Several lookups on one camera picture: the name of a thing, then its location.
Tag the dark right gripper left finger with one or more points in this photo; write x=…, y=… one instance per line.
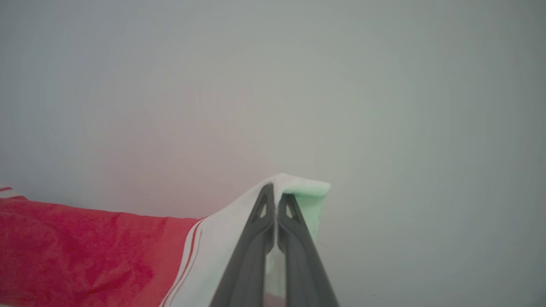
x=247, y=264

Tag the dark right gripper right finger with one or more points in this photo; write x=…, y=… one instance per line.
x=303, y=268

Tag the red and white basketball jersey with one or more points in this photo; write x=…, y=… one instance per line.
x=64, y=247

